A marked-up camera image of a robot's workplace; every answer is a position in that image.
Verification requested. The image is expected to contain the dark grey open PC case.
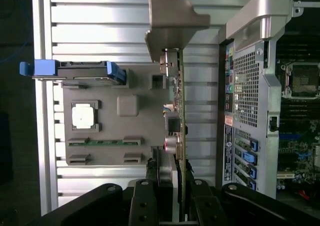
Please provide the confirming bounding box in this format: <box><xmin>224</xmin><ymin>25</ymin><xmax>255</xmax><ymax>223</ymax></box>
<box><xmin>217</xmin><ymin>0</ymin><xmax>320</xmax><ymax>204</ymax></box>

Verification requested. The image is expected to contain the CPU socket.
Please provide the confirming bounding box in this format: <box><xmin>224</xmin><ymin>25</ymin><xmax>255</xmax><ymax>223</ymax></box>
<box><xmin>281</xmin><ymin>62</ymin><xmax>320</xmax><ymax>100</ymax></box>

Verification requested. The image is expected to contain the silver CPU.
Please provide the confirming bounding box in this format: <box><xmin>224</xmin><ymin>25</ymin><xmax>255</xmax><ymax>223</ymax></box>
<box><xmin>71</xmin><ymin>105</ymin><xmax>97</xmax><ymax>129</ymax></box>

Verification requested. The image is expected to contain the blue expansion slot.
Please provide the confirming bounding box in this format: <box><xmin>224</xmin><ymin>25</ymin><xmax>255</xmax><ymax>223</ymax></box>
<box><xmin>278</xmin><ymin>133</ymin><xmax>302</xmax><ymax>141</ymax></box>

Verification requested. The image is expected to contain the green motherboard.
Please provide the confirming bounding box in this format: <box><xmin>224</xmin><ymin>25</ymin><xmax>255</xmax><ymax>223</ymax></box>
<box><xmin>277</xmin><ymin>48</ymin><xmax>320</xmax><ymax>194</ymax></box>

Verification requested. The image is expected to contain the hard disk with blue carrier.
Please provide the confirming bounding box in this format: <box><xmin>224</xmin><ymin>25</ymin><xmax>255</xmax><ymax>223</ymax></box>
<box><xmin>19</xmin><ymin>59</ymin><xmax>126</xmax><ymax>87</ymax></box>

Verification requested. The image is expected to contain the grey parts rack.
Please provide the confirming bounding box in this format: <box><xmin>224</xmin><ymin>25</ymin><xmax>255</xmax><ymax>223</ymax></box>
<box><xmin>61</xmin><ymin>67</ymin><xmax>173</xmax><ymax>167</ymax></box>

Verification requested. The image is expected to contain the green RAM stick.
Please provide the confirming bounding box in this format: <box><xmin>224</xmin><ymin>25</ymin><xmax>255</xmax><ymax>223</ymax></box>
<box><xmin>85</xmin><ymin>139</ymin><xmax>125</xmax><ymax>146</ymax></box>

